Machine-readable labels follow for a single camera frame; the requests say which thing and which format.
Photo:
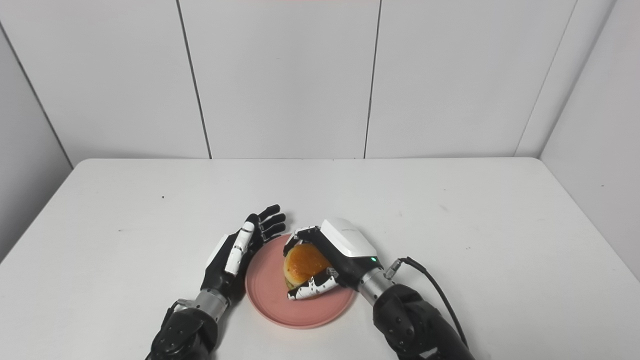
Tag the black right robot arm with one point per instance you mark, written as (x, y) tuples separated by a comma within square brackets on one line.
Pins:
[(410, 320)]

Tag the black and white right hand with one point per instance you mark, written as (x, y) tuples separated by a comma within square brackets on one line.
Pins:
[(350, 250)]

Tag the pink round plate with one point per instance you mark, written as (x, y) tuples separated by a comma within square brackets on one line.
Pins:
[(280, 306)]

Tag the black and white left hand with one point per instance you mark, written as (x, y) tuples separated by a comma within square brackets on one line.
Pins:
[(217, 272)]

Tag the toy hamburger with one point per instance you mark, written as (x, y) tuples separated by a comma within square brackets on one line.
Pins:
[(305, 262)]

